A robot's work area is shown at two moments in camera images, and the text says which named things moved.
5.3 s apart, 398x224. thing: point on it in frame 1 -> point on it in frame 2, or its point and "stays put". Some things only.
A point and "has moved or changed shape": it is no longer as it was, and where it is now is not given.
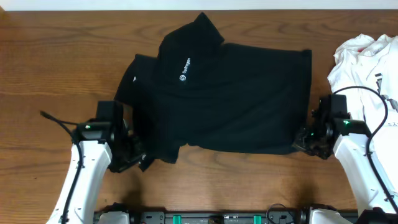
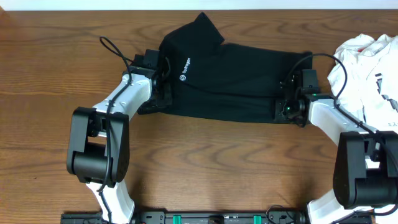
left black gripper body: (134, 152) -> (162, 94)
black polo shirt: (204, 92) has moved or changed shape
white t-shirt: (363, 60) stays put
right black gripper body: (308, 141) -> (285, 112)
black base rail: (243, 217) stays put
